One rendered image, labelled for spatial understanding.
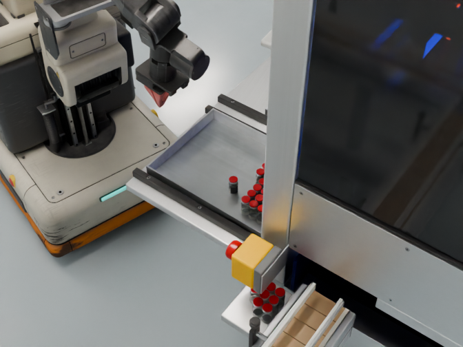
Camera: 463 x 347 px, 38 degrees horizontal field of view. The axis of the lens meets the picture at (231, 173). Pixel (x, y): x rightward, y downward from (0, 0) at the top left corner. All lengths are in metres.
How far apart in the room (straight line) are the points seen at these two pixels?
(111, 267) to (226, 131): 1.00
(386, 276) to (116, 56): 1.23
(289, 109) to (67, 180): 1.53
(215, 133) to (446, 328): 0.79
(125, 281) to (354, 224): 1.48
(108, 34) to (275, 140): 1.10
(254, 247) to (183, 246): 1.30
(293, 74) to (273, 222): 0.37
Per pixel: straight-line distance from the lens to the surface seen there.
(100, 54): 2.15
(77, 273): 2.58
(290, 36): 0.99
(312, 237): 1.26
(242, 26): 3.63
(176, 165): 1.65
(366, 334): 1.40
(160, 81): 1.42
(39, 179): 2.53
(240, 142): 1.70
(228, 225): 1.50
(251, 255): 1.29
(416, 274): 1.18
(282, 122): 1.10
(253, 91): 1.86
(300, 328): 1.33
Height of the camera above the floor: 2.08
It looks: 47 degrees down
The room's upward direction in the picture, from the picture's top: straight up
